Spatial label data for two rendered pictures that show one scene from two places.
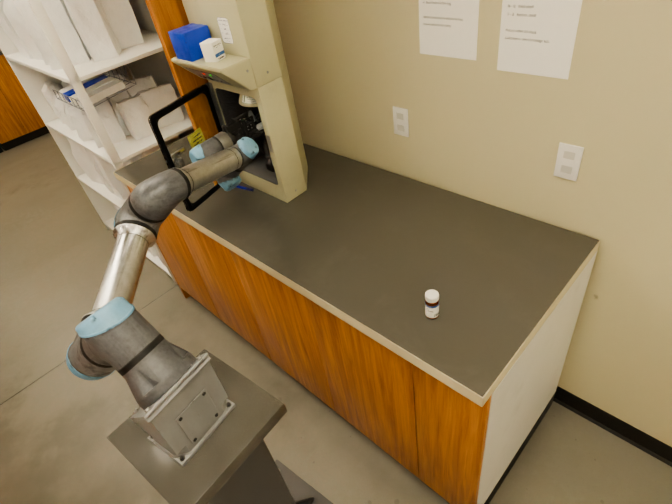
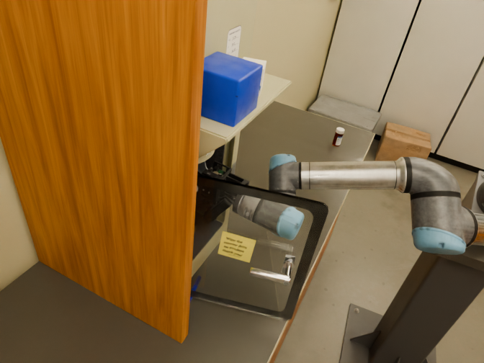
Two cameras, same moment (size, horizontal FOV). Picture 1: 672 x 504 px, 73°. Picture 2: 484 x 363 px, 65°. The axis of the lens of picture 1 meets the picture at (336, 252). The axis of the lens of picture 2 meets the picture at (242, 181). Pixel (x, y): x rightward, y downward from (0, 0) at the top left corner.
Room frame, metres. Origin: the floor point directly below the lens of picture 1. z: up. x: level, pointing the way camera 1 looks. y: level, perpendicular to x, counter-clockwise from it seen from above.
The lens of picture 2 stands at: (1.96, 0.96, 1.85)
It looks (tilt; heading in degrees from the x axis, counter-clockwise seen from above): 37 degrees down; 241
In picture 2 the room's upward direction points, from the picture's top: 9 degrees clockwise
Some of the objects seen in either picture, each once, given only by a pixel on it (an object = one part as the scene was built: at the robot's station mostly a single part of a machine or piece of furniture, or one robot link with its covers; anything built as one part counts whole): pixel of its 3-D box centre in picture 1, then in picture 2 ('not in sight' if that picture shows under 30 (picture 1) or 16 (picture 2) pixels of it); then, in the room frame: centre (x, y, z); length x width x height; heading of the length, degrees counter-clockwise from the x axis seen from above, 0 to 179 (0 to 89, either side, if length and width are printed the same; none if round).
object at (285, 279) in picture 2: not in sight; (272, 270); (1.62, 0.52, 1.20); 0.10 x 0.05 x 0.03; 145
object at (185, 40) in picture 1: (192, 42); (225, 88); (1.69, 0.35, 1.56); 0.10 x 0.10 x 0.09; 40
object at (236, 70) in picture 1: (212, 73); (237, 118); (1.64, 0.30, 1.46); 0.32 x 0.11 x 0.10; 40
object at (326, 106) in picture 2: not in sight; (341, 125); (-0.37, -1.52, 0.17); 0.60 x 0.42 x 0.33; 128
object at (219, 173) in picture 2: (239, 130); (223, 188); (1.64, 0.27, 1.24); 0.12 x 0.08 x 0.09; 129
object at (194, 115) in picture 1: (197, 149); (242, 255); (1.66, 0.45, 1.19); 0.30 x 0.01 x 0.40; 145
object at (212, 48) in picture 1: (212, 50); (251, 76); (1.60, 0.27, 1.54); 0.05 x 0.05 x 0.06; 57
